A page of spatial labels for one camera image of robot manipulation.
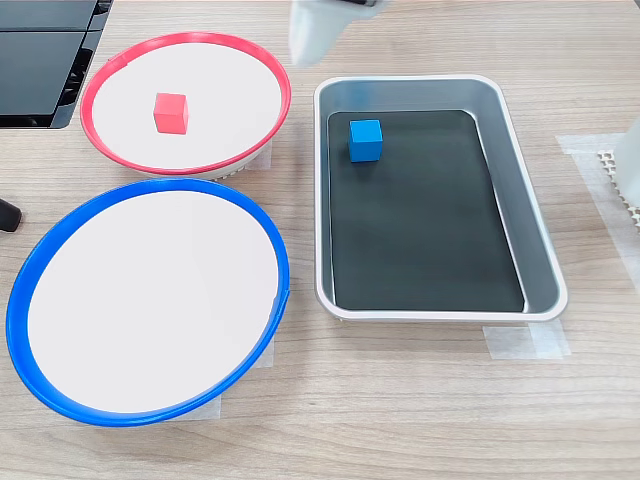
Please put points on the translucent tape strip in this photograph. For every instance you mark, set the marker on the translucent tape strip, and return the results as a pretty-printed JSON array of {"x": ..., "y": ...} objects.
[
  {"x": 264, "y": 357},
  {"x": 205, "y": 410},
  {"x": 261, "y": 159},
  {"x": 525, "y": 342}
]

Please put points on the blue cube block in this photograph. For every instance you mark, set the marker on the blue cube block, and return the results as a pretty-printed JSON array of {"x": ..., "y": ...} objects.
[{"x": 365, "y": 141}]

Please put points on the blue rimmed white dish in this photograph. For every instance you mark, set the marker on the blue rimmed white dish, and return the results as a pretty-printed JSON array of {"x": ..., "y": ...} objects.
[{"x": 150, "y": 300}]

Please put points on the white mesh mat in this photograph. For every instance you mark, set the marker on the white mesh mat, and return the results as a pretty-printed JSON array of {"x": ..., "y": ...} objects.
[{"x": 612, "y": 175}]

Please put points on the silver metal tray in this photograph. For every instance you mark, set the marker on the silver metal tray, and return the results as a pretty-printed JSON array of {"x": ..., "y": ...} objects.
[{"x": 521, "y": 200}]

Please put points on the black tray liner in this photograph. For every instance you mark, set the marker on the black tray liner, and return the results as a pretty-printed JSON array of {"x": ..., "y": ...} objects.
[{"x": 420, "y": 225}]

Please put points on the translucent tape sheet under mat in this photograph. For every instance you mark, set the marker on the translucent tape sheet under mat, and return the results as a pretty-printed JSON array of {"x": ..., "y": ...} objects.
[{"x": 595, "y": 200}]

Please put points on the red cube block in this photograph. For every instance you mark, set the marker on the red cube block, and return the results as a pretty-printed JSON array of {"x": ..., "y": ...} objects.
[{"x": 170, "y": 114}]

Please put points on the black flat electronic device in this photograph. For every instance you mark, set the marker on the black flat electronic device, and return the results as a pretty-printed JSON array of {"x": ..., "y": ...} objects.
[{"x": 35, "y": 70}]

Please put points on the black rounded object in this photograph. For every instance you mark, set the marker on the black rounded object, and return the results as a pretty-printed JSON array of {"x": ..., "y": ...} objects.
[{"x": 9, "y": 215}]

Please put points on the red rimmed white dish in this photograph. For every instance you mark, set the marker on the red rimmed white dish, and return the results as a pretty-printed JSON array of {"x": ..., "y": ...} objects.
[{"x": 220, "y": 100}]

